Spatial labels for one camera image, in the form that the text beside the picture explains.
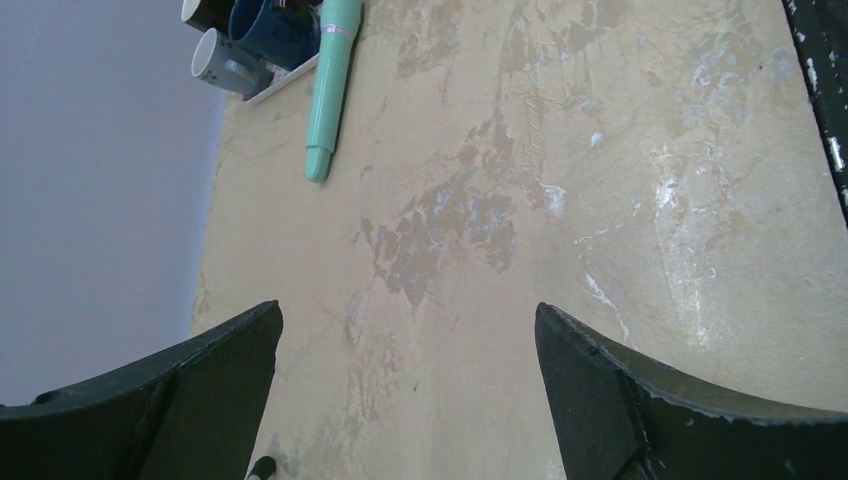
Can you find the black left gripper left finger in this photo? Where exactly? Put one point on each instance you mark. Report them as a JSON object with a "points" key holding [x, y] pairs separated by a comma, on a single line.
{"points": [[191, 411]]}

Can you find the grey mug with lettering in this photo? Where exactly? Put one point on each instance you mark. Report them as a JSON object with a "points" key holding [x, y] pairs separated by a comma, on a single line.
{"points": [[222, 63]]}

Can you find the black mug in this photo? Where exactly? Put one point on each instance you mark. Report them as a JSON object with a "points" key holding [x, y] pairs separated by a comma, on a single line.
{"points": [[207, 14]]}

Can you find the floral tray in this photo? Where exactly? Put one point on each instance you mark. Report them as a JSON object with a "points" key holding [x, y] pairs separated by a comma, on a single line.
{"points": [[281, 78]]}

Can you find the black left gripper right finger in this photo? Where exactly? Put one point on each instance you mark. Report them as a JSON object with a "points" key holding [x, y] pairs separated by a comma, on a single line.
{"points": [[619, 414]]}

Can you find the lilac tripod stand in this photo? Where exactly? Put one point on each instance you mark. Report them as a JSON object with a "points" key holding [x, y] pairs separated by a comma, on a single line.
{"points": [[264, 468]]}

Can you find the mint green tube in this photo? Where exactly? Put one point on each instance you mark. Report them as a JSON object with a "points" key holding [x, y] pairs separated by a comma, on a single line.
{"points": [[339, 24]]}

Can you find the dark blue mug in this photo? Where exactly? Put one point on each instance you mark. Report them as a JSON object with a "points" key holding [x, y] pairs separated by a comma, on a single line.
{"points": [[285, 33]]}

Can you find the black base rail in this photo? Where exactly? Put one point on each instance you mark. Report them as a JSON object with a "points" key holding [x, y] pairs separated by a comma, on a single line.
{"points": [[819, 28]]}

